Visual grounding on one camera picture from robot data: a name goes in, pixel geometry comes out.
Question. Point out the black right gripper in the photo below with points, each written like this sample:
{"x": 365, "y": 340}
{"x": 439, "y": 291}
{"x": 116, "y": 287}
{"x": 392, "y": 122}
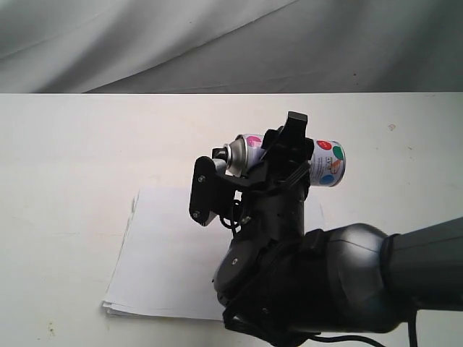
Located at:
{"x": 285, "y": 162}

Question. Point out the silver spray paint can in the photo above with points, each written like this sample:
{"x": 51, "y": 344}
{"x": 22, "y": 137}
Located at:
{"x": 327, "y": 164}

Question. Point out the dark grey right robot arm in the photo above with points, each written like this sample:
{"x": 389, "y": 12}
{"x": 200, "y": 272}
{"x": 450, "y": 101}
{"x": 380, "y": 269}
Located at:
{"x": 284, "y": 285}

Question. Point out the white paper stack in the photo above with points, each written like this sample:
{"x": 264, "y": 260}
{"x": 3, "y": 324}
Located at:
{"x": 167, "y": 261}

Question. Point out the white backdrop cloth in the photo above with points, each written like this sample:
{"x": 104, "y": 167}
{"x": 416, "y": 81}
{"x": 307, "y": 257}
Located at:
{"x": 231, "y": 46}

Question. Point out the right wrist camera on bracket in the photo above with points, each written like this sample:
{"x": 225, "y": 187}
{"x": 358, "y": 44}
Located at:
{"x": 210, "y": 194}

